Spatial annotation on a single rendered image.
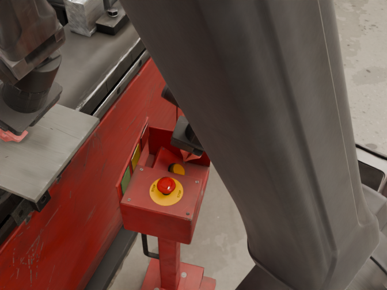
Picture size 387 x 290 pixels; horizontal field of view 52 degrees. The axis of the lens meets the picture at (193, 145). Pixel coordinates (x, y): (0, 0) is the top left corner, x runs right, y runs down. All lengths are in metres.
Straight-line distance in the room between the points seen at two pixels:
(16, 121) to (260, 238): 0.44
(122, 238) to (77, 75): 0.83
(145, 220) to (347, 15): 2.45
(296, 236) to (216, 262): 1.47
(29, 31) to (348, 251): 0.32
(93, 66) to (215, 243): 0.95
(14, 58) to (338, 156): 0.33
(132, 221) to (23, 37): 0.59
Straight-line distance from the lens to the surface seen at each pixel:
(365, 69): 2.63
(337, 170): 0.17
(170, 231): 0.90
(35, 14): 0.39
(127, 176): 0.85
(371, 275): 0.28
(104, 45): 1.08
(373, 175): 0.64
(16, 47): 0.41
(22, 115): 0.60
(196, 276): 1.49
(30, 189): 0.64
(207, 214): 1.74
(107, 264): 1.61
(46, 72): 0.52
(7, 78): 0.48
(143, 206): 0.85
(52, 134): 0.70
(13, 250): 0.92
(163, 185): 0.84
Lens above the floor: 1.51
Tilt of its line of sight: 50 degrees down
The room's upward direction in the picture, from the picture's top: 3 degrees clockwise
